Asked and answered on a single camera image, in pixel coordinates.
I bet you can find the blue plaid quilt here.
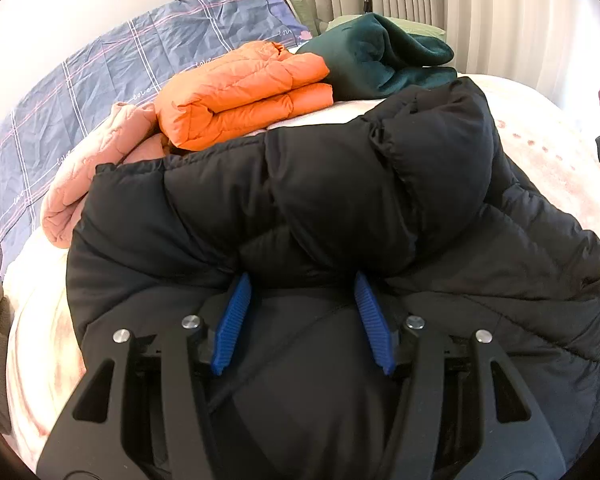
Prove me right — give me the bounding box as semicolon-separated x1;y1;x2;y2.
0;0;313;281

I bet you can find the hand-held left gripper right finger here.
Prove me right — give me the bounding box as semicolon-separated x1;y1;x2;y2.
354;271;567;480

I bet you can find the cream pink printed blanket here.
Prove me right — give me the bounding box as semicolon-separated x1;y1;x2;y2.
2;72;600;461

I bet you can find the orange puffer jacket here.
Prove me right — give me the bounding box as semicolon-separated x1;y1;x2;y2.
154;41;334;152

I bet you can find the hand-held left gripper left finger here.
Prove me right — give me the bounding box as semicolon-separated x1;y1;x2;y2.
36;272;253;480

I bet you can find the pale pleated curtain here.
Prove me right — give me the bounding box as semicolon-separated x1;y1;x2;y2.
286;0;598;106

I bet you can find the dark green fleece garment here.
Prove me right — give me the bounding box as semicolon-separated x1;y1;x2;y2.
296;12;458;102

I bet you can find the pink quilted jacket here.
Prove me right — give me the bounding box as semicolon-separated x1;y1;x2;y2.
41;101;171;250

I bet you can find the sage green pillow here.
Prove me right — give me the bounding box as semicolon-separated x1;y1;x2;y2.
285;0;323;23

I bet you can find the black puffer jacket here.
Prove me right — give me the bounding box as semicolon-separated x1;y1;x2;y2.
66;77;600;480

